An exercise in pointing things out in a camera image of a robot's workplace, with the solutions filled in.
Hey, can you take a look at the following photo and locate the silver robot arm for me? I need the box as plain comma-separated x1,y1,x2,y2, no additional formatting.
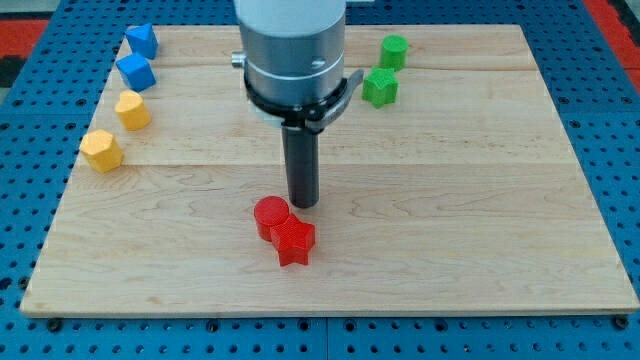
234,0,346,105

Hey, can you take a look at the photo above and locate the blue cube block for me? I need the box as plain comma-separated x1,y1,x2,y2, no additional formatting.
116,53,156,92

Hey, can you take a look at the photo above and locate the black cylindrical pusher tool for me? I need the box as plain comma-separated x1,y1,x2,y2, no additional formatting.
282,128,319,209

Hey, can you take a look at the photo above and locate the red cylinder block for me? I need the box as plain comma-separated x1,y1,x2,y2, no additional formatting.
253,196,290,242

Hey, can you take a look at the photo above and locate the red star block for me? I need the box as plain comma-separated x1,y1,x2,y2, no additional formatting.
270,214,316,267

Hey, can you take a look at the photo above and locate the green star block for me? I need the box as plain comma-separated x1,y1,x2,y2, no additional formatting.
362,67,399,109

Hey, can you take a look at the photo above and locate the wooden board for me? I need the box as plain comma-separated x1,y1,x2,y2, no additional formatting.
21,25,639,318

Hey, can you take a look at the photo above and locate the green cylinder block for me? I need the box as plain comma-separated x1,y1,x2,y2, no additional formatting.
378,34,409,71

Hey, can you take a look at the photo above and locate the yellow heart block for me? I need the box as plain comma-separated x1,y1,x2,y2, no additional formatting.
114,90,152,131

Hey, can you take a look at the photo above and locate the yellow hexagon block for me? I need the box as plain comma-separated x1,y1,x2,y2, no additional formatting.
80,129,124,173

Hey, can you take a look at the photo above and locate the blue triangular block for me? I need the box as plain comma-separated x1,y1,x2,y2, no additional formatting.
125,23,159,59

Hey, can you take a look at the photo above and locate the black tool clamp ring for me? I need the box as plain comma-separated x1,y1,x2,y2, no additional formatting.
243,68,365,134

